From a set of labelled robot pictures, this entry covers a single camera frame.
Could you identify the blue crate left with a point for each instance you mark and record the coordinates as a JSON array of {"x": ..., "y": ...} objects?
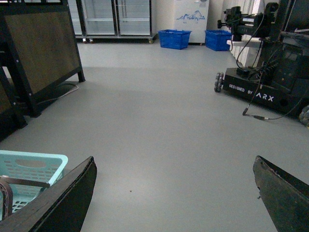
[{"x": 174, "y": 39}]

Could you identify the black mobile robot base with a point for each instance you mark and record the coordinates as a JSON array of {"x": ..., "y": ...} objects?
[{"x": 281, "y": 80}]

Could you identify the blue crate right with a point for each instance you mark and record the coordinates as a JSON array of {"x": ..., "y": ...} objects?
[{"x": 216, "y": 40}]

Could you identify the black wooden display stand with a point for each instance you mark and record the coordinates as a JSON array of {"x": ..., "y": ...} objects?
[{"x": 39, "y": 49}]

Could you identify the white freezer with blue print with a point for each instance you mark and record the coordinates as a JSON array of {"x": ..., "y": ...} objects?
[{"x": 191, "y": 15}]

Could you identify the light blue plastic basket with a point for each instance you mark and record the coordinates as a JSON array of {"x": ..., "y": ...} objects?
[{"x": 24, "y": 176}]

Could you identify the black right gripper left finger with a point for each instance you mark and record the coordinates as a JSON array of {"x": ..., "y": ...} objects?
[{"x": 62, "y": 207}]

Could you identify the blue crate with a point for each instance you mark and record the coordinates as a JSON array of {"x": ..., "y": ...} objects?
[
  {"x": 174, "y": 39},
  {"x": 216, "y": 40}
]

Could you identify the black robot arm on base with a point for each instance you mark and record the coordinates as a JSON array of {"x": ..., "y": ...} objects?
[{"x": 255, "y": 25}]

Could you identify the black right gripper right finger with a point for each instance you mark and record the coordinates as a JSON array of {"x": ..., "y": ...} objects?
[{"x": 285, "y": 197}]

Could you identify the glass door refrigerator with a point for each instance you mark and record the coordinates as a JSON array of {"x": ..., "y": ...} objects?
[{"x": 113, "y": 19}]

